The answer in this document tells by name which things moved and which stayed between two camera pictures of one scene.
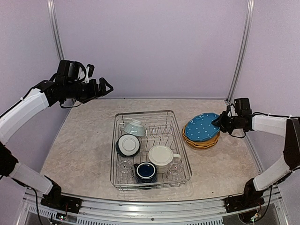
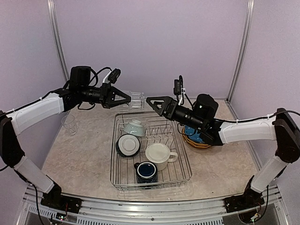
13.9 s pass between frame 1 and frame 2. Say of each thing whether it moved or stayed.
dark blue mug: stayed
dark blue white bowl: stayed
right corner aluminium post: stayed
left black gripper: moved
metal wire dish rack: stayed
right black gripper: moved
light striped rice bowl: stayed
